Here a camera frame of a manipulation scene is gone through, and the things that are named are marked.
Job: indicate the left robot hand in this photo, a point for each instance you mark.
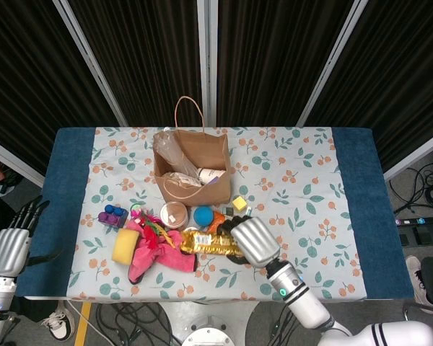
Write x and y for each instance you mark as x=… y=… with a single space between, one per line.
x=7 y=252

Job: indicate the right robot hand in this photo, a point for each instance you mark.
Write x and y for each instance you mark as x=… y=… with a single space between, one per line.
x=256 y=241

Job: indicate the gold biscuit package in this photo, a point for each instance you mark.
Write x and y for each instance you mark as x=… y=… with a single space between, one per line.
x=202 y=241

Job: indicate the purple foam cube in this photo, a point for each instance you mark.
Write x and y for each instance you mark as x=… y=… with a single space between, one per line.
x=213 y=181

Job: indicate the clear bagged snack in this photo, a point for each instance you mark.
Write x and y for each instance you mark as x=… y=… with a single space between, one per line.
x=182 y=179

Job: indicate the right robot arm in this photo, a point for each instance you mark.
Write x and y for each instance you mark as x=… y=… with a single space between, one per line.
x=306 y=306

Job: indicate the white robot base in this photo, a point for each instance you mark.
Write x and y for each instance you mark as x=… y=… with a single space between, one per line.
x=205 y=313

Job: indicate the brown paper bag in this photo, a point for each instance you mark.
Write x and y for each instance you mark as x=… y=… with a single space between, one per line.
x=202 y=194

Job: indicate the small dark square box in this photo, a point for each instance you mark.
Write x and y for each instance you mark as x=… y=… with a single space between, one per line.
x=228 y=211

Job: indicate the yellow foam cube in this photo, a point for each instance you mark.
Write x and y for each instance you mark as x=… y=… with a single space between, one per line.
x=239 y=203

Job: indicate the orange snack packet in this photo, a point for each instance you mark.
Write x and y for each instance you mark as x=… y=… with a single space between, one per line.
x=216 y=220

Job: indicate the blue ball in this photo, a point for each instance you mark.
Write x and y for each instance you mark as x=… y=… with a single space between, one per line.
x=203 y=216

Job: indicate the small clear jar of clips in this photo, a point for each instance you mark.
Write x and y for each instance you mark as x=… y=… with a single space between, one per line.
x=192 y=229

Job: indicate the clear jar of rubber bands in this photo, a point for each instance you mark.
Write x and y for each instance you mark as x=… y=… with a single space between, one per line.
x=173 y=215

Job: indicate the white black sneaker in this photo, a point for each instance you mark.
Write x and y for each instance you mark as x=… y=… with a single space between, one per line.
x=57 y=324
x=414 y=274

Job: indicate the pink cloth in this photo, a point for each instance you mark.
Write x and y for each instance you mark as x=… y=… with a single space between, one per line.
x=158 y=257

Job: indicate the yellow floor tape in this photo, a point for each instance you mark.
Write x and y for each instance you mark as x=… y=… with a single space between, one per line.
x=82 y=324

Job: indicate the colourful feather toy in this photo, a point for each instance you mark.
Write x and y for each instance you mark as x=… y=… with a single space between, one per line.
x=151 y=230

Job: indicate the purple toy block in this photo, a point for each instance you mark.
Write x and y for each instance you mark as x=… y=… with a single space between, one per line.
x=107 y=219

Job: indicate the blue table cover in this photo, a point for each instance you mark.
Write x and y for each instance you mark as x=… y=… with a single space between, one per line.
x=65 y=162

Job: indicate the yellow sponge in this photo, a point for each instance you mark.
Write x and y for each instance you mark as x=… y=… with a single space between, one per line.
x=125 y=247

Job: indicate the blue toy block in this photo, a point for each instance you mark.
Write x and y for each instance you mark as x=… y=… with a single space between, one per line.
x=121 y=214

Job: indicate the floral tablecloth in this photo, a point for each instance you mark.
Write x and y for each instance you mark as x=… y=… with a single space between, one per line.
x=112 y=173

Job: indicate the black power strip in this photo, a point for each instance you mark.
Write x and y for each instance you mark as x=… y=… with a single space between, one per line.
x=422 y=220

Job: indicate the black pleated curtain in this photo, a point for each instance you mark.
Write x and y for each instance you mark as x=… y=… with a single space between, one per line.
x=140 y=54
x=274 y=54
x=21 y=72
x=400 y=72

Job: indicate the grey metal partition rail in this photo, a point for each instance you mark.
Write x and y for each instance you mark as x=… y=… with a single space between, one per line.
x=14 y=162
x=415 y=155

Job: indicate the grey metal partition post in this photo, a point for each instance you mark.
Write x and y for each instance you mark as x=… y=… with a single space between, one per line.
x=332 y=61
x=91 y=61
x=206 y=54

